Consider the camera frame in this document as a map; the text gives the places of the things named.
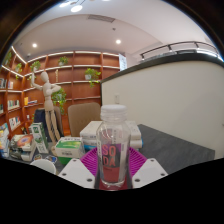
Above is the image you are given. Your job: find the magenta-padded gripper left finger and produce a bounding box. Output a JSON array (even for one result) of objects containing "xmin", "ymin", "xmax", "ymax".
[{"xmin": 58, "ymin": 147, "xmax": 100, "ymax": 190}]

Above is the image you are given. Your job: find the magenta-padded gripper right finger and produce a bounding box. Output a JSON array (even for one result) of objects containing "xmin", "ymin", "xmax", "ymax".
[{"xmin": 127, "ymin": 147, "xmax": 169, "ymax": 190}]

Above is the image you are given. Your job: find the clear plastic bottle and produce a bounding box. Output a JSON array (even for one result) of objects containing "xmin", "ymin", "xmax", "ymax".
[{"xmin": 95, "ymin": 104, "xmax": 132, "ymax": 191}]

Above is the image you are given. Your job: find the small green-white box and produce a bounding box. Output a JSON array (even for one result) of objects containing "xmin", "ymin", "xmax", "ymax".
[{"xmin": 54, "ymin": 136, "xmax": 85, "ymax": 166}]

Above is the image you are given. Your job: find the yellow-green striped mug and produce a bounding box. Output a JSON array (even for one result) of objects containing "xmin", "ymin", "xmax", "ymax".
[{"xmin": 29, "ymin": 158, "xmax": 58, "ymax": 176}]

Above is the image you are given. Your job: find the stack of white books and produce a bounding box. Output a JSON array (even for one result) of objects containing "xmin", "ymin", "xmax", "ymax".
[{"xmin": 79, "ymin": 119, "xmax": 144, "ymax": 151}]

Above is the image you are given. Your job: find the tall green-white carton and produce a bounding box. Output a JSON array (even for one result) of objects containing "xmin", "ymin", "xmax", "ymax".
[{"xmin": 29, "ymin": 122, "xmax": 50, "ymax": 155}]

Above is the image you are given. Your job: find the stack of dark books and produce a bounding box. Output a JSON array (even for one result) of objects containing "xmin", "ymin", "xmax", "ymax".
[{"xmin": 9, "ymin": 133, "xmax": 37, "ymax": 163}]

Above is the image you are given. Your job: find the wooden artist mannequin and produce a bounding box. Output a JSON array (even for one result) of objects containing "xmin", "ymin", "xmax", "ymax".
[{"xmin": 30, "ymin": 70, "xmax": 63, "ymax": 146}]

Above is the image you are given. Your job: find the orange wooden shelf unit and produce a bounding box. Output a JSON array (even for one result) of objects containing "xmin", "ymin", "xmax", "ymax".
[{"xmin": 0, "ymin": 45, "xmax": 121, "ymax": 141}]

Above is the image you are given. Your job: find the ceiling air vent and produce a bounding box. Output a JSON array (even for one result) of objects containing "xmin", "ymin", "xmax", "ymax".
[{"xmin": 87, "ymin": 14, "xmax": 116, "ymax": 24}]

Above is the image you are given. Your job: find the multi-bulb ceiling lamp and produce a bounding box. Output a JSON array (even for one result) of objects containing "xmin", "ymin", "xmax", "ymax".
[{"xmin": 59, "ymin": 0, "xmax": 84, "ymax": 13}]

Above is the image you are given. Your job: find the black curtain rail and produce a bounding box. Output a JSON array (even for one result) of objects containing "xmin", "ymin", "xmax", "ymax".
[{"xmin": 139, "ymin": 40, "xmax": 221, "ymax": 61}]

